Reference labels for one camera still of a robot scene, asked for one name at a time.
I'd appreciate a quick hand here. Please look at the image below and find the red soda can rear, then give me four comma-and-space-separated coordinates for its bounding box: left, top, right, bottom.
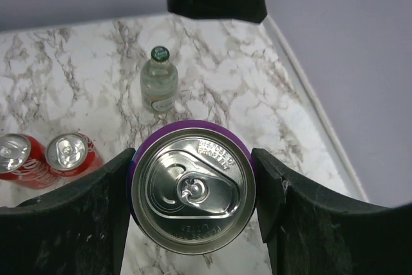
45, 133, 104, 180

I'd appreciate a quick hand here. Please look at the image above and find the clear bottle rear left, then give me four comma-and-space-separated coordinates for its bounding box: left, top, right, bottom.
140, 46, 178, 114

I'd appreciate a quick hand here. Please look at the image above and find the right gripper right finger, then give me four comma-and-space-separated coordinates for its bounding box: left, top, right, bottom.
252, 148, 411, 274

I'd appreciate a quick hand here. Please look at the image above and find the red soda can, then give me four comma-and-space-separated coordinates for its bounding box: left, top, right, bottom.
45, 133, 104, 180
1, 133, 60, 189

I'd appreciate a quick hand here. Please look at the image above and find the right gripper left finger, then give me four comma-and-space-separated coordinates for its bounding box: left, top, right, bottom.
1, 148, 135, 274

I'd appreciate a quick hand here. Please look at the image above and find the red soda can front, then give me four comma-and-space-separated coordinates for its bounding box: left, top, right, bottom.
1, 133, 60, 189

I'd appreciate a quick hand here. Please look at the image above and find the purple soda can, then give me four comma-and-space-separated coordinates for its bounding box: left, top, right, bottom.
126, 120, 257, 255

